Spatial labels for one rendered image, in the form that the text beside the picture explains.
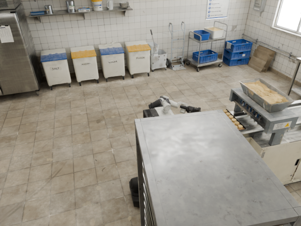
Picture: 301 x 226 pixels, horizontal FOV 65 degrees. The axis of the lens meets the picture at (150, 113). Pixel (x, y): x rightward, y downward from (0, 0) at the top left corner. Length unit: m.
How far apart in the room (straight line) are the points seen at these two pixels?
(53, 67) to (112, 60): 1.29
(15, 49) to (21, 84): 0.74
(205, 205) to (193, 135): 0.37
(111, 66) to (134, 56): 0.60
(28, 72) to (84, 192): 3.05
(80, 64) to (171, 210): 5.01
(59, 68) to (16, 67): 0.84
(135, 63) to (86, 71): 1.18
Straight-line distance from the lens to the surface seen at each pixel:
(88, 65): 5.65
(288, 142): 2.95
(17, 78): 5.56
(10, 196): 3.63
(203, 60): 6.49
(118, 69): 5.78
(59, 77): 5.75
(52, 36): 6.14
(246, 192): 0.93
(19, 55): 5.37
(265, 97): 2.73
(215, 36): 6.44
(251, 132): 2.83
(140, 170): 1.42
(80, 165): 3.66
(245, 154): 1.07
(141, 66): 5.89
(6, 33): 5.28
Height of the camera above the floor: 2.51
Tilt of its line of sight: 33 degrees down
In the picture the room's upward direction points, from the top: 1 degrees counter-clockwise
